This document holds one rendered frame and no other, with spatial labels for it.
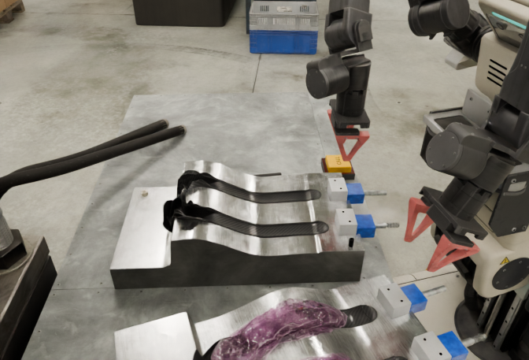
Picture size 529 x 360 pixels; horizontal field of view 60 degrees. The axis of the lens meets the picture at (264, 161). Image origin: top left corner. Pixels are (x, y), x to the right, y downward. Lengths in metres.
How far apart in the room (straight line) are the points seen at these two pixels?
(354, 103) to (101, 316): 0.63
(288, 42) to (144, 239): 3.34
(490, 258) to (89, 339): 0.84
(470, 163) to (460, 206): 0.09
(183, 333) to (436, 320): 1.05
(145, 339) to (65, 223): 1.75
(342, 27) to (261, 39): 3.32
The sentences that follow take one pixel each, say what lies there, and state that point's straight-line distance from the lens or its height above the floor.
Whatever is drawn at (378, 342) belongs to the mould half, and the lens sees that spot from 0.85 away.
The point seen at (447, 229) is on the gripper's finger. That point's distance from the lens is 0.73.
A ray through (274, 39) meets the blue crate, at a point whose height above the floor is 0.13.
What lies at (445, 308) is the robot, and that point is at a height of 0.28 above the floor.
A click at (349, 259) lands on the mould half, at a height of 0.87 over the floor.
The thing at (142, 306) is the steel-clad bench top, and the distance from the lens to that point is 0.97.
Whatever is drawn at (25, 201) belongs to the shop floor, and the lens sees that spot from 2.73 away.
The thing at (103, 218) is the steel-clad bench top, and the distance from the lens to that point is 1.18.
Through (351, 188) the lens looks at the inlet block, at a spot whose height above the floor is 0.90.
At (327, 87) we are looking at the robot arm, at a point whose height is 1.19.
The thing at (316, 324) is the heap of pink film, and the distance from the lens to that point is 0.79.
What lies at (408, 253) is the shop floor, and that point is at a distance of 2.25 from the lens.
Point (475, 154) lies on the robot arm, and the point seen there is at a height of 1.20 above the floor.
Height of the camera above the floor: 1.54
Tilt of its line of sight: 35 degrees down
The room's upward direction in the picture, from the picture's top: straight up
